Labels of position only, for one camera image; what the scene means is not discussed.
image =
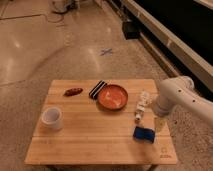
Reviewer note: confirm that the blue sponge block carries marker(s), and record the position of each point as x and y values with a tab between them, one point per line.
144	134

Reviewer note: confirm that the orange bowl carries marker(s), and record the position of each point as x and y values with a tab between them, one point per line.
113	97

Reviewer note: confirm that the white base in background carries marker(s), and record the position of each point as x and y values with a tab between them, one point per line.
62	6

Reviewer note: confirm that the wooden table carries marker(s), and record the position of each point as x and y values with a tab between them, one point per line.
94	136

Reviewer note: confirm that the dark red pepper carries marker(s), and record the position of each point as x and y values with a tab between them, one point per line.
73	92

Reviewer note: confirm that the black box on floor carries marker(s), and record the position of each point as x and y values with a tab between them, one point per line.
130	31

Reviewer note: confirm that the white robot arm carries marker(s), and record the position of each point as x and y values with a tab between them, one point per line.
180	91

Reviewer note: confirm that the white ceramic cup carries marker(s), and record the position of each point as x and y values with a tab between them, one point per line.
52	118

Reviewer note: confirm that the long wall bench rail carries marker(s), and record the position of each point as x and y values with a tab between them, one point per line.
182	32

